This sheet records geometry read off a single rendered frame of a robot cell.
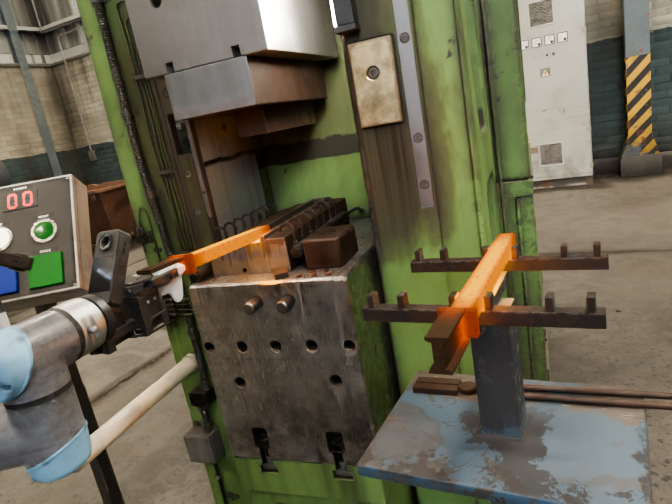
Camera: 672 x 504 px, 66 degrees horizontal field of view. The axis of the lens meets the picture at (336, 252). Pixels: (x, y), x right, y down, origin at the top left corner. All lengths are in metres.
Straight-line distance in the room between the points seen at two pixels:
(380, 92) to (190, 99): 0.40
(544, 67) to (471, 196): 5.14
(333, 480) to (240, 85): 0.89
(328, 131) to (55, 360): 1.06
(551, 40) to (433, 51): 5.13
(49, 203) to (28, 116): 9.25
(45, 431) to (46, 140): 10.04
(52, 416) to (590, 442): 0.73
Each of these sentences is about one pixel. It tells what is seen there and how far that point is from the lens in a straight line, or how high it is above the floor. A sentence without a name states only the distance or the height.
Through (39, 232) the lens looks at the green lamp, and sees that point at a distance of 1.36.
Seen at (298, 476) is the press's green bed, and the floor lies 0.42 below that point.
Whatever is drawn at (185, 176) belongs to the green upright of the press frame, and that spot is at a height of 1.14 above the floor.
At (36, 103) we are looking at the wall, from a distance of 10.75.
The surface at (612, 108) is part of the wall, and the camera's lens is 6.88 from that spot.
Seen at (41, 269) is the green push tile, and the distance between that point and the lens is 1.32.
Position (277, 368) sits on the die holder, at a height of 0.71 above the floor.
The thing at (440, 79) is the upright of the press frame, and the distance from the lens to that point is 1.13.
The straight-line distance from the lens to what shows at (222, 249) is 1.03.
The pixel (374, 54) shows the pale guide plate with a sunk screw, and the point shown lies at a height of 1.32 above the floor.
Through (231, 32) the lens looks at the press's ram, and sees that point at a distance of 1.12.
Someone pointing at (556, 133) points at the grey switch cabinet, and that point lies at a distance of 6.27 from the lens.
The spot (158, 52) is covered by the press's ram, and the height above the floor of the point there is 1.41.
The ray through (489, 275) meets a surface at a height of 0.97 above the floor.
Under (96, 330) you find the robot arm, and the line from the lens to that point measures 0.74.
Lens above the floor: 1.22
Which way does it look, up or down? 15 degrees down
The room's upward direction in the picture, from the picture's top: 11 degrees counter-clockwise
